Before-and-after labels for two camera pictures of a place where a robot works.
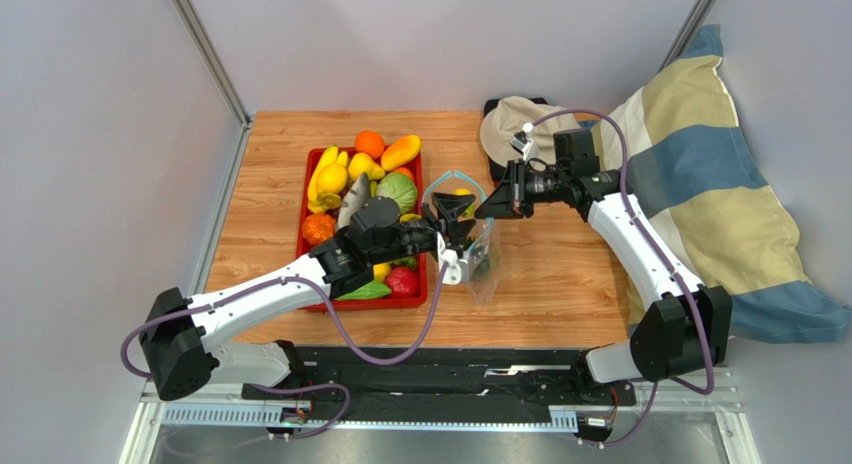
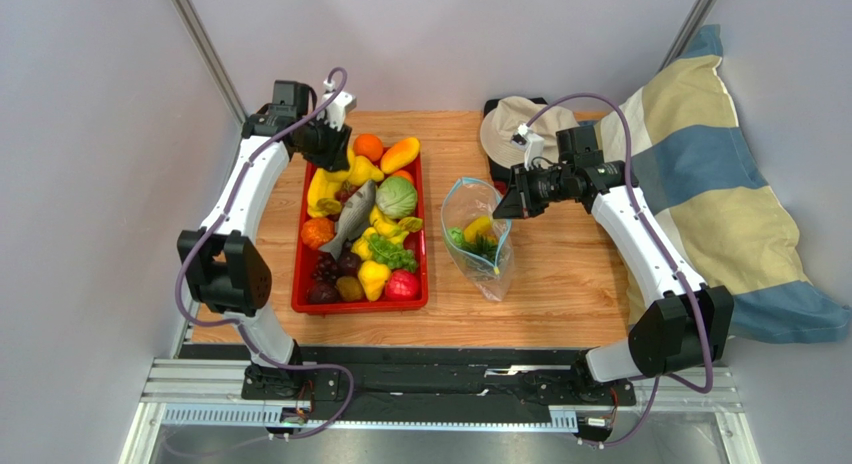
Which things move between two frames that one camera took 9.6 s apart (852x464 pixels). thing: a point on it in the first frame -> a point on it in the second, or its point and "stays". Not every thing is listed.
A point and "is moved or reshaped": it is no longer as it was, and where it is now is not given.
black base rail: (441, 383) stays
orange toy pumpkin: (317, 227) stays
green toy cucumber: (370, 290) is moved or reshaped
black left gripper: (447, 208) -> (337, 157)
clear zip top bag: (458, 200) is moved or reshaped
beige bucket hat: (506, 119) stays
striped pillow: (692, 168) stays
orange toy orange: (369, 141) stays
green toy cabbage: (401, 189) stays
